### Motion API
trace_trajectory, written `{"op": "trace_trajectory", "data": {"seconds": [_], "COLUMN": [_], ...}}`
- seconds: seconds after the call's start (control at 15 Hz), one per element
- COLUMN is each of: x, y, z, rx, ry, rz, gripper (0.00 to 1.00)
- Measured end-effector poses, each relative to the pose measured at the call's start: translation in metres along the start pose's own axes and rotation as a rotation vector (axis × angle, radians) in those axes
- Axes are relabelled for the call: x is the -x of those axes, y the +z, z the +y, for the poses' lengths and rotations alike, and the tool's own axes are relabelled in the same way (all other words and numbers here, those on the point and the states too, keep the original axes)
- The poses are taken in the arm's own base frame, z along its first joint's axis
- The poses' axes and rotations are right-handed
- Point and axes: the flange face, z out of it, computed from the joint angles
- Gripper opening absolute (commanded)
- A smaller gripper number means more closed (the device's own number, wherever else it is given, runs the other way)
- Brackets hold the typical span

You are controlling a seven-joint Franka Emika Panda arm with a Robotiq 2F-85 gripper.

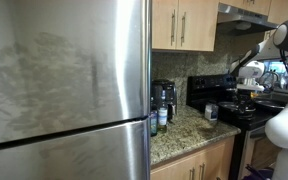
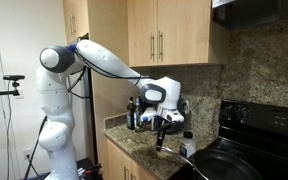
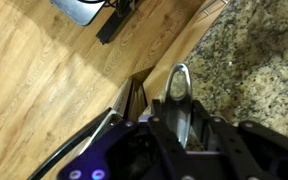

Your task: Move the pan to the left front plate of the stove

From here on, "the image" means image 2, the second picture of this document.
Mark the white wall outlet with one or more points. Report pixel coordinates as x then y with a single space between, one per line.
27 153

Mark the stainless steel refrigerator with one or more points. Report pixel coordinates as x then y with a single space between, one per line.
81 133

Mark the black electric stove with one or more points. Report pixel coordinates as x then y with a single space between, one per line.
277 133

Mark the dark olive oil bottle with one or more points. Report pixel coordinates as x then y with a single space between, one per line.
130 116

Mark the clear glass bottle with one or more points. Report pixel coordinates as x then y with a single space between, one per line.
138 116

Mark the wooden base cabinet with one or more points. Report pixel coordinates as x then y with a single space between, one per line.
117 163

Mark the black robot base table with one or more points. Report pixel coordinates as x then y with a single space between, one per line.
85 165

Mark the black carton box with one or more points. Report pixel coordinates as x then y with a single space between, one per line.
144 109

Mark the wooden wall cabinet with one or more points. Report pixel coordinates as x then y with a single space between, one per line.
184 33

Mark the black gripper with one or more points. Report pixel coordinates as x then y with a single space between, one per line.
163 126

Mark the black stove knob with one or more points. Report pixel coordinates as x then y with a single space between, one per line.
230 110
244 114

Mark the black frying pan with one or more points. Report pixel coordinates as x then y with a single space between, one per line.
224 166

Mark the white backsplash outlet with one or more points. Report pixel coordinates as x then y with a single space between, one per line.
187 106

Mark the black range hood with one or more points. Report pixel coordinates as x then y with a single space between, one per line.
257 13

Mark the tall wooden cabinet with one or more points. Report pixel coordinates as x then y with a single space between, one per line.
107 20

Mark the black camera on stand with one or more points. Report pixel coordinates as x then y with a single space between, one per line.
14 77

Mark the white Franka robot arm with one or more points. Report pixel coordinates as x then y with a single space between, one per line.
57 110

